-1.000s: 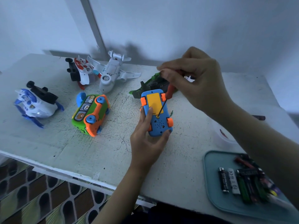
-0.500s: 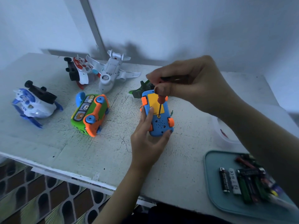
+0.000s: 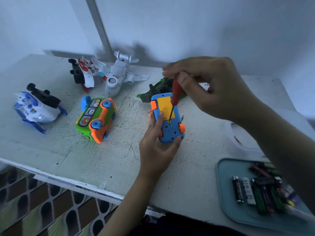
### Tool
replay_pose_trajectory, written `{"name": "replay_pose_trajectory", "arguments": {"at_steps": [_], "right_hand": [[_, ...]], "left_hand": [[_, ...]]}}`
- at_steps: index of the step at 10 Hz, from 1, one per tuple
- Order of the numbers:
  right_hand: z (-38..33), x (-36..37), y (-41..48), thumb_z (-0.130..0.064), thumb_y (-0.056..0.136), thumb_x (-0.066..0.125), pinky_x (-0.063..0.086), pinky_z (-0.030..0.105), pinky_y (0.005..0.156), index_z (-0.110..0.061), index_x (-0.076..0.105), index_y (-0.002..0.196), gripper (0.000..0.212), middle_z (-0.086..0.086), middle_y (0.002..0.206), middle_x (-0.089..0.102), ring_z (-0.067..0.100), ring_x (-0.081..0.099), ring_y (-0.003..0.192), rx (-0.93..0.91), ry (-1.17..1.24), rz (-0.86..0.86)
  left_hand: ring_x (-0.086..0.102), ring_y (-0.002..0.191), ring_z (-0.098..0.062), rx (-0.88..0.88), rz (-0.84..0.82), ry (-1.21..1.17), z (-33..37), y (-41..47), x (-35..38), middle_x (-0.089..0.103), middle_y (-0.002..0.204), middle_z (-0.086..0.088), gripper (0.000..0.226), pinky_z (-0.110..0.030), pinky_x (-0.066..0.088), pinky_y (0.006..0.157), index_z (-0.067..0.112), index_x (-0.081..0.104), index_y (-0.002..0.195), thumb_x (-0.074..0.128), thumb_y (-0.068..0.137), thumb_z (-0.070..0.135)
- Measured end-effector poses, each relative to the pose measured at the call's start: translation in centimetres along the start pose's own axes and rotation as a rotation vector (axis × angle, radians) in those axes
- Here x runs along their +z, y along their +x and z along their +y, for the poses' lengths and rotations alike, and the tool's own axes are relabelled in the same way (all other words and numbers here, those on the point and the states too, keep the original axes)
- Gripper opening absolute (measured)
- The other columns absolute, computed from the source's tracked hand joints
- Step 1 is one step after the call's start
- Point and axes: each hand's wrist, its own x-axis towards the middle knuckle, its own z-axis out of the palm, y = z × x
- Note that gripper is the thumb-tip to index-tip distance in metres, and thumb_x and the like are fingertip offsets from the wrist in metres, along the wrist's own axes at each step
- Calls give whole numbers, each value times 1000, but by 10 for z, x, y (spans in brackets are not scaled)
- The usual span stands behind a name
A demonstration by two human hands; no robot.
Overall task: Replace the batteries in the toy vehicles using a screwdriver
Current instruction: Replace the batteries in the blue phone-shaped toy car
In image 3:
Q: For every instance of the person's left hand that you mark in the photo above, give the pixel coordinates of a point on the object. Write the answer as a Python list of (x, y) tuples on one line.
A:
[(157, 154)]

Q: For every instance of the green orange toy car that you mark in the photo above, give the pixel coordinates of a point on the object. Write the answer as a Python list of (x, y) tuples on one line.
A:
[(93, 120)]

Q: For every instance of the white wooden table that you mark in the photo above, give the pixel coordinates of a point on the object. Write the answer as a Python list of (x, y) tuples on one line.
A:
[(59, 152)]

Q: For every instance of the white blue toy vehicle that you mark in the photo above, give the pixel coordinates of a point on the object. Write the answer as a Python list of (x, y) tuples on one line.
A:
[(34, 108)]

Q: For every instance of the red white toy vehicle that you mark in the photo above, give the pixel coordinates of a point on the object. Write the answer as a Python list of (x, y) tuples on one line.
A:
[(83, 73)]

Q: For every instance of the yellow orange toy car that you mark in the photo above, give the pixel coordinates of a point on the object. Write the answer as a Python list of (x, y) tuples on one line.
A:
[(170, 131)]

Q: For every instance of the clear plastic container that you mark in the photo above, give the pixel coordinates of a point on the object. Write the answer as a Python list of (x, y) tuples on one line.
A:
[(241, 142)]

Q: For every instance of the person's dark trousers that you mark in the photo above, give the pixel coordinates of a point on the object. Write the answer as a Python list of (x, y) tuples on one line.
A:
[(192, 227)]

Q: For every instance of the teal container lid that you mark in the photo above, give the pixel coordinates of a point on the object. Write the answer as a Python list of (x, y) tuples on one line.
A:
[(229, 206)]

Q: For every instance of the pile of batteries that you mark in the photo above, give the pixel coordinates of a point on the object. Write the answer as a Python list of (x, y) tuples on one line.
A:
[(263, 191)]

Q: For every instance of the dark green toy helicopter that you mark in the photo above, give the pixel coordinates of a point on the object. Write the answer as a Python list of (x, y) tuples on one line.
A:
[(157, 91)]

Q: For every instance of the red screwdriver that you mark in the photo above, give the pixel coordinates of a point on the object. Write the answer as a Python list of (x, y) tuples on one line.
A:
[(174, 93)]

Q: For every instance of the black white toy car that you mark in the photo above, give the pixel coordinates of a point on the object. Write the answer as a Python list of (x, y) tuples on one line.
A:
[(203, 86)]

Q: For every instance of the person's left forearm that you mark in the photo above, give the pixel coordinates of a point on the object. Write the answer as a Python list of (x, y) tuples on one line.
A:
[(130, 211)]

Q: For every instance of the person's right hand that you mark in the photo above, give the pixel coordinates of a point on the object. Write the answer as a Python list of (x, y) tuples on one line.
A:
[(224, 91)]

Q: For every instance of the white toy airplane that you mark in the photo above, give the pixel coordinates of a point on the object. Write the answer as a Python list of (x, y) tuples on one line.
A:
[(118, 73)]

